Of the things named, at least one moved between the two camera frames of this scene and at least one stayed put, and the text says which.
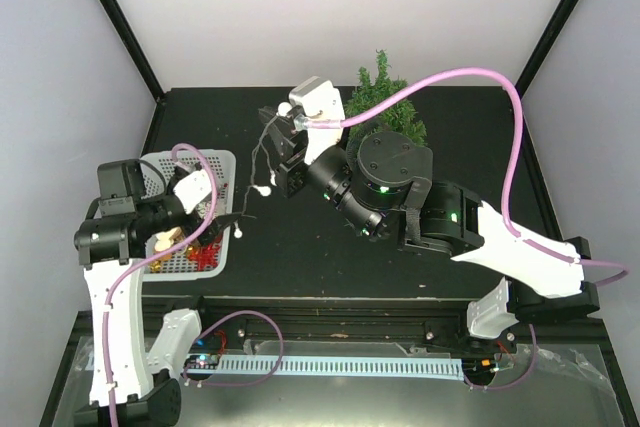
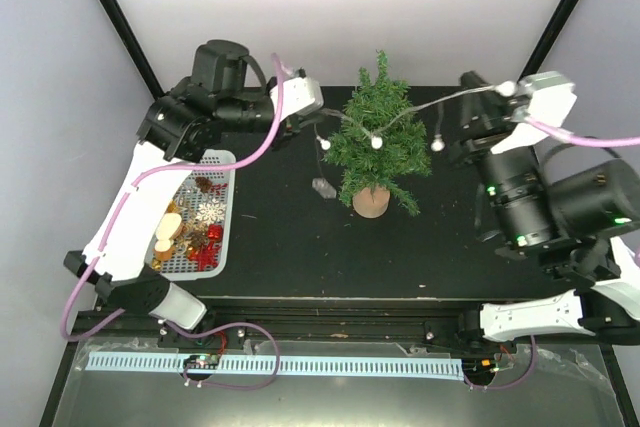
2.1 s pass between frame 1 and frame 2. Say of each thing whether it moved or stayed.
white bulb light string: moved
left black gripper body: moved
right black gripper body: moved
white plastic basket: stayed
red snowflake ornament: stayed
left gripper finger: moved
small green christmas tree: stayed
